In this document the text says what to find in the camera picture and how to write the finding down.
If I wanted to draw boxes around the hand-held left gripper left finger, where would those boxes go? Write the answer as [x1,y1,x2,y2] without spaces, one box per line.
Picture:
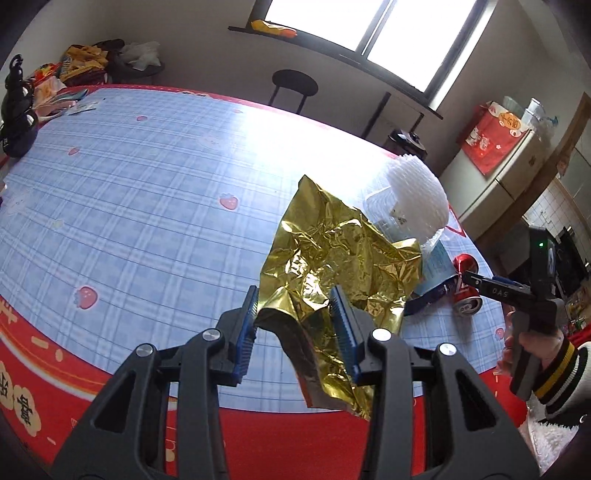
[50,285,259,480]

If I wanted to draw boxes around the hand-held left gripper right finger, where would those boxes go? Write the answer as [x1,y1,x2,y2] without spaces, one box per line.
[329,285,541,480]

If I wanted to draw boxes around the crushed red drink can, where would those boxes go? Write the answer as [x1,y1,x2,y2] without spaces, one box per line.
[451,254,484,317]

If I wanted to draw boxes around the gold foil wrapper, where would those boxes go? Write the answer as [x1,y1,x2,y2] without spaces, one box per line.
[255,174,423,421]

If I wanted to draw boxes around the person's right hand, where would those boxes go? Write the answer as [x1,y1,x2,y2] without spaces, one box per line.
[498,310,563,376]

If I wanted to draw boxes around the blue small carton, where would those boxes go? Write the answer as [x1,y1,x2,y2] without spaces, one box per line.
[403,237,462,317]

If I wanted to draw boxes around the pile of colourful packages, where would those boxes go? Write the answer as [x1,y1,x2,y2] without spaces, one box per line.
[561,288,591,335]

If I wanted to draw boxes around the black integrated stove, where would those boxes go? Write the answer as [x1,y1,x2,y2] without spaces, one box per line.
[554,226,589,296]

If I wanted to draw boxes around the white refrigerator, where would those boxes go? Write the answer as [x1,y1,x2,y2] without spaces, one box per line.
[438,104,555,241]

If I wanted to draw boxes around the white foam fruit net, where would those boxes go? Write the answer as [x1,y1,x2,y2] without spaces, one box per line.
[385,156,450,259]

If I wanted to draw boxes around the clear plastic cup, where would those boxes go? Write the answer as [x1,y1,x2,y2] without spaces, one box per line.
[362,182,419,241]

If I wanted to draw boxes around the red printed cloth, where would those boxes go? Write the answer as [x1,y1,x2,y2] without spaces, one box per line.
[457,102,532,176]

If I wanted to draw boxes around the silver black rice cooker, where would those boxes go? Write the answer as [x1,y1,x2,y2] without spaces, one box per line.
[387,129,428,160]

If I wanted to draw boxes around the blue plaid tablecloth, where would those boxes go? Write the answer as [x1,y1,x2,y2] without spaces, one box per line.
[0,83,527,480]

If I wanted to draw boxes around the clear plastic bag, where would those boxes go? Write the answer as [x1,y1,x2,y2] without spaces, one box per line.
[524,97,559,139]

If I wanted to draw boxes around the black round stool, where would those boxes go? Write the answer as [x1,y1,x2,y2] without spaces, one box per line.
[269,69,320,115]

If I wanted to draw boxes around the dark window sill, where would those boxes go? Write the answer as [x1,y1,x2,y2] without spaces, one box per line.
[228,25,444,121]

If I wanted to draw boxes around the dark side chair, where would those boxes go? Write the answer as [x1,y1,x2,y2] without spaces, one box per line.
[107,58,165,86]

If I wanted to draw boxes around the pastel plastic item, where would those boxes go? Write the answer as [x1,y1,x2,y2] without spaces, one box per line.
[34,88,88,118]

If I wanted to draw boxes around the crumpled white plastic bag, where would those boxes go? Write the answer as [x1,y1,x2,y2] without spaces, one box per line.
[119,41,161,70]

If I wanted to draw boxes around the yellow orange snack bag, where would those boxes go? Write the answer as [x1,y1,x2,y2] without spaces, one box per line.
[250,19,298,38]

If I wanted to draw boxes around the window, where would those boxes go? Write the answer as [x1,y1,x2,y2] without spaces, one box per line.
[252,0,490,93]

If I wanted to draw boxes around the yellow snack bags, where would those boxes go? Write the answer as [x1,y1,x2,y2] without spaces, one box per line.
[60,45,109,83]

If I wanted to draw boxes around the orange snack pack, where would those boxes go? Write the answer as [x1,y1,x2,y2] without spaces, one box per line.
[31,62,68,100]

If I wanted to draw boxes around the black metal rack frame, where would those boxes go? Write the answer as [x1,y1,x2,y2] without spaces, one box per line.
[360,91,426,144]

